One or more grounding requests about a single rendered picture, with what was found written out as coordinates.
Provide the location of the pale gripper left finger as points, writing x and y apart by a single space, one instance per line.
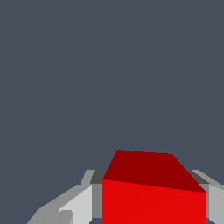
78 201

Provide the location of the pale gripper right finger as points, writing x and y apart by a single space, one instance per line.
215 201

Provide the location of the red cube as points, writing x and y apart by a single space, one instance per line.
151 201

